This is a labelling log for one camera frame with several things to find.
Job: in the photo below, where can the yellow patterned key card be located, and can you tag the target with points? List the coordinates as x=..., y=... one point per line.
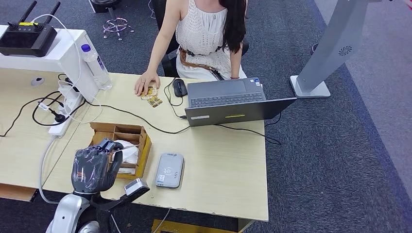
x=152, y=94
x=155, y=102

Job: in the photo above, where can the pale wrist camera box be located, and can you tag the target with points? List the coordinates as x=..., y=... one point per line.
x=135, y=186

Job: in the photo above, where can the yellow board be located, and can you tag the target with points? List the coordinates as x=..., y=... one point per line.
x=193, y=227

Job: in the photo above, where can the clear water bottle blue cap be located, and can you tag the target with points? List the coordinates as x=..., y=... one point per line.
x=97, y=69

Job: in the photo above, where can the white desk riser shelf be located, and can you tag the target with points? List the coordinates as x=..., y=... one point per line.
x=64, y=58

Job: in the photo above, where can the person's right forearm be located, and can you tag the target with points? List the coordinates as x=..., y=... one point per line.
x=157, y=51

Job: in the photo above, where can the person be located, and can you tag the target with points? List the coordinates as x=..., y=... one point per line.
x=202, y=32

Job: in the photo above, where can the black computer mouse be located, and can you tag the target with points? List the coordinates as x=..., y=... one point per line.
x=180, y=87

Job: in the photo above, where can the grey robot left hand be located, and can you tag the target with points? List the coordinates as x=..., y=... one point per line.
x=90, y=170

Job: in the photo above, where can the grey kiosk stand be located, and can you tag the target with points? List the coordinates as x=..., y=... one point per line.
x=334, y=45

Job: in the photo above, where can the person's right hand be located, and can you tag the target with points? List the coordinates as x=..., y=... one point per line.
x=146, y=82

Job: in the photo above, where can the grey laptop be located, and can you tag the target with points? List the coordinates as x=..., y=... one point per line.
x=225, y=93

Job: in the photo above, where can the black power plug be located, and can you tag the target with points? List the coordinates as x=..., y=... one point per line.
x=71, y=83

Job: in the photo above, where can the white crumpled paper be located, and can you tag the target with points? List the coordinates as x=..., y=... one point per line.
x=130, y=157

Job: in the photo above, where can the black stool seat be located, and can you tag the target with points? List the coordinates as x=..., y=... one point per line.
x=104, y=4

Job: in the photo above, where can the white power strip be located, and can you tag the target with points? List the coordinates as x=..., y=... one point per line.
x=65, y=119

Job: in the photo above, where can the person's left forearm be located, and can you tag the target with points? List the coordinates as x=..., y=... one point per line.
x=237, y=62

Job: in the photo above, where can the white charger adapter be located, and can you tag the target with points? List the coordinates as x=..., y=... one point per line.
x=67, y=93

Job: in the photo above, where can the white flat card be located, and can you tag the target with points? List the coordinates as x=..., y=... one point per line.
x=127, y=170

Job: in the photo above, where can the cardboard divider box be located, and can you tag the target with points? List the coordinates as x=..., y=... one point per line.
x=132, y=132

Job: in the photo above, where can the chrome stool base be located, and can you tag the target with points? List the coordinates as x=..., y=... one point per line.
x=116, y=25

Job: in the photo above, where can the black antenna remote controller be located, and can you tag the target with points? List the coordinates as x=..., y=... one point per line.
x=28, y=40

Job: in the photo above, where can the black office chair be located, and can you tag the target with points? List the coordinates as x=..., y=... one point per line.
x=162, y=9

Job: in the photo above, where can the grey card reader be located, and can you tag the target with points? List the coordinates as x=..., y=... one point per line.
x=169, y=170

